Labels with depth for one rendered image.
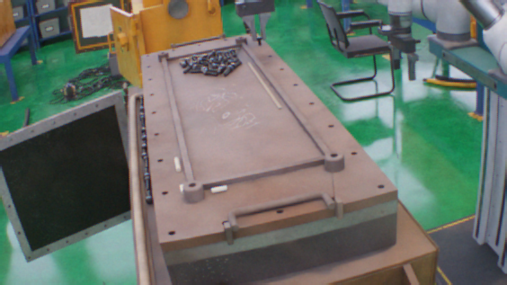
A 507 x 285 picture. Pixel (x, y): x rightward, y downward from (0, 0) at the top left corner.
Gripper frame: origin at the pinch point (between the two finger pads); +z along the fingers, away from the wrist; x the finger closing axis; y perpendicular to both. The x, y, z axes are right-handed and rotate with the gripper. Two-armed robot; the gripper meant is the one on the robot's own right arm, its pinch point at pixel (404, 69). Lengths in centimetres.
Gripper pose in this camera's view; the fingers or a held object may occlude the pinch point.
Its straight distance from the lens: 210.0
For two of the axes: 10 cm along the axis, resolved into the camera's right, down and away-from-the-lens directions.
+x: -2.2, -3.9, 9.0
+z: 1.2, 9.0, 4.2
